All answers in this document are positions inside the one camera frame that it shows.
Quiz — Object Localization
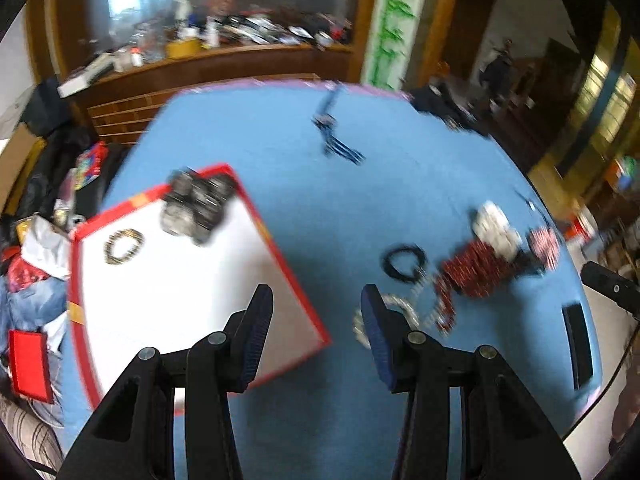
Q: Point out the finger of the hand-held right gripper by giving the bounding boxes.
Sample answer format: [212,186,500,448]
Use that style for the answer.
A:
[580,260,640,318]

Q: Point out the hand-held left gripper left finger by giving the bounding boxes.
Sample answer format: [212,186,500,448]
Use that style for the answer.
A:
[56,284,275,480]

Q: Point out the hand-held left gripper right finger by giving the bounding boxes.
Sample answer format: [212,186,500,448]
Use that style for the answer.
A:
[360,283,583,480]

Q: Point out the white pearl bracelet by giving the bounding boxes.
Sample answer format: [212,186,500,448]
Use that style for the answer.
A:
[351,294,422,348]

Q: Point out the red white plaid scrunchie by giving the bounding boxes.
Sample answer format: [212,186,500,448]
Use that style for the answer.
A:
[527,227,561,271]

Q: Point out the black braided hair tie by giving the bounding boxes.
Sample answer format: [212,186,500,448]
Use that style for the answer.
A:
[382,244,427,283]

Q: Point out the red bead bracelet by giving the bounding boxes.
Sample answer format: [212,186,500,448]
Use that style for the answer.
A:
[432,280,458,333]

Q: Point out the red rimmed white tray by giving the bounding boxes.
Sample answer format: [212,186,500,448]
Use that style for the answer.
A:
[67,162,333,416]

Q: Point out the red polka dot scrunchie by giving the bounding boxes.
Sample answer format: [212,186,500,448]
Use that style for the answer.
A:
[440,240,516,301]

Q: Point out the white cherry print scrunchie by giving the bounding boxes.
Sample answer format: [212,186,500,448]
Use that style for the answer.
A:
[472,201,523,261]

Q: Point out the black flat rectangular device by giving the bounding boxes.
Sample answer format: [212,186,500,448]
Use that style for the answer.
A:
[561,302,595,391]

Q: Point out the grey fuzzy scrunchie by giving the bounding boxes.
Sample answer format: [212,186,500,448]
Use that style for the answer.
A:
[159,167,238,247]

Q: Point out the blue striped hair clip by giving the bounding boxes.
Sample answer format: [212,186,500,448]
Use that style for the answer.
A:
[310,82,367,167]

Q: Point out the blue jeans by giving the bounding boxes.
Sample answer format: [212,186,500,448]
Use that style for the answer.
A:
[0,275,71,341]

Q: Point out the red box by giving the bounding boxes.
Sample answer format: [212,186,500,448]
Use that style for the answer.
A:
[9,329,55,403]

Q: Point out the crumpled white paper bag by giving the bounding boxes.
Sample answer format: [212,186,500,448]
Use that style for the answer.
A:
[22,215,73,281]

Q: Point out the red plastic bag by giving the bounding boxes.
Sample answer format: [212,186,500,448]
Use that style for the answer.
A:
[5,255,51,293]

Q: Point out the colourful printed box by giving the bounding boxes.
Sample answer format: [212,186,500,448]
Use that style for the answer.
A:
[74,141,108,191]

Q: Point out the black bag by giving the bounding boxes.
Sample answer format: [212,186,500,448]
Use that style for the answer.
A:
[410,82,493,133]

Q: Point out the striped cloth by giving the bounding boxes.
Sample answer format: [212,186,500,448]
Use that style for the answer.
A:
[0,395,66,480]

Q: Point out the wooden counter with brick pattern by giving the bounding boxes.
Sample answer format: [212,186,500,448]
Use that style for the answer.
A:
[55,40,366,146]

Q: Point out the cardboard box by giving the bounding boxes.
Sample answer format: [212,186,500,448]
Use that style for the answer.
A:
[0,122,48,211]

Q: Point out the black box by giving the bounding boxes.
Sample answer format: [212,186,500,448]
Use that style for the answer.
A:
[25,77,76,138]

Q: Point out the long white box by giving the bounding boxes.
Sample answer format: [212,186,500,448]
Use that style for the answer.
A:
[57,57,113,98]

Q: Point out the clutter of items on counter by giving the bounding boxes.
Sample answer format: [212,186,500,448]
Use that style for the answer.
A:
[112,0,356,68]

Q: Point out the thin black wire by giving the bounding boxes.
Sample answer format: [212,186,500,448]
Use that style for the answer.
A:
[515,187,557,228]

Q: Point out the leopard print hair tie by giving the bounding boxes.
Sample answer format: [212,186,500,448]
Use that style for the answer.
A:
[102,227,146,266]

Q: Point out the bamboo wall poster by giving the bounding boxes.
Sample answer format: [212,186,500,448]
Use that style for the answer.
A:
[365,0,423,91]

